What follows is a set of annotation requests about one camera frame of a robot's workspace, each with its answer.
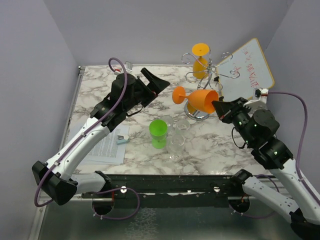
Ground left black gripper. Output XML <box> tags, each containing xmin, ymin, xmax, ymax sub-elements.
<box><xmin>124</xmin><ymin>68</ymin><xmax>170</xmax><ymax>112</ymax></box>

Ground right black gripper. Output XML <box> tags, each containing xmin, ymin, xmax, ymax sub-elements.
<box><xmin>211</xmin><ymin>96</ymin><xmax>255</xmax><ymax>146</ymax></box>

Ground orange plastic wine glass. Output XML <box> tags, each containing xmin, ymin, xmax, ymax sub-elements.
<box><xmin>172</xmin><ymin>86</ymin><xmax>219</xmax><ymax>114</ymax></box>

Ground yellow plastic wine glass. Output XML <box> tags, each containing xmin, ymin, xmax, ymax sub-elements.
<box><xmin>191</xmin><ymin>43</ymin><xmax>210</xmax><ymax>80</ymax></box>

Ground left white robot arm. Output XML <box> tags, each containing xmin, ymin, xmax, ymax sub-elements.
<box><xmin>31</xmin><ymin>68</ymin><xmax>170</xmax><ymax>206</ymax></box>

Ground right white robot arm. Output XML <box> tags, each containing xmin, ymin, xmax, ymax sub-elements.
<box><xmin>212</xmin><ymin>97</ymin><xmax>320</xmax><ymax>240</ymax></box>

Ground clear wine glass left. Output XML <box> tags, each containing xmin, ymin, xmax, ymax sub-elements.
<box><xmin>160</xmin><ymin>115</ymin><xmax>174</xmax><ymax>135</ymax></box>

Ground clear wine glass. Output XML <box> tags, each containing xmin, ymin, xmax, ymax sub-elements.
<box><xmin>175</xmin><ymin>119</ymin><xmax>190</xmax><ymax>137</ymax></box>
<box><xmin>167</xmin><ymin>133</ymin><xmax>185</xmax><ymax>160</ymax></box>
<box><xmin>160</xmin><ymin>115</ymin><xmax>174</xmax><ymax>135</ymax></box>

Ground chrome wine glass rack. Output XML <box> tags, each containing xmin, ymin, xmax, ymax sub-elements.
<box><xmin>184</xmin><ymin>52</ymin><xmax>240</xmax><ymax>121</ymax></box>

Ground green plastic wine glass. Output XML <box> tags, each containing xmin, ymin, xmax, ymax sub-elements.
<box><xmin>149</xmin><ymin>119</ymin><xmax>168</xmax><ymax>149</ymax></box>

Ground clear wine glass right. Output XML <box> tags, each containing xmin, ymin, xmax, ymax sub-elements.
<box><xmin>175</xmin><ymin>119</ymin><xmax>190</xmax><ymax>137</ymax></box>

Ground clear wine glass front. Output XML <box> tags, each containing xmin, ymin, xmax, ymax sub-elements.
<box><xmin>167</xmin><ymin>133</ymin><xmax>185</xmax><ymax>160</ymax></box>

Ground small blue white stapler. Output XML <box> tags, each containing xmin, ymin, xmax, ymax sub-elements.
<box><xmin>116</xmin><ymin>135</ymin><xmax>130</xmax><ymax>145</ymax></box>

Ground printed paper sheets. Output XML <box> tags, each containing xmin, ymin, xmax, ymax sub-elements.
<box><xmin>80</xmin><ymin>124</ymin><xmax>130</xmax><ymax>165</ymax></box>

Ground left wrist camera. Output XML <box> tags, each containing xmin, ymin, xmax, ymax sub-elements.
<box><xmin>113</xmin><ymin>61</ymin><xmax>133</xmax><ymax>75</ymax></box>

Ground whiteboard with yellow frame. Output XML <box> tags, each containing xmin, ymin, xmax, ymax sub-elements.
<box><xmin>216</xmin><ymin>38</ymin><xmax>275</xmax><ymax>102</ymax></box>

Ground aluminium frame rails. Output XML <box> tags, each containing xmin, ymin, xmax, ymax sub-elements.
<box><xmin>27</xmin><ymin>66</ymin><xmax>93</xmax><ymax>240</ymax></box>

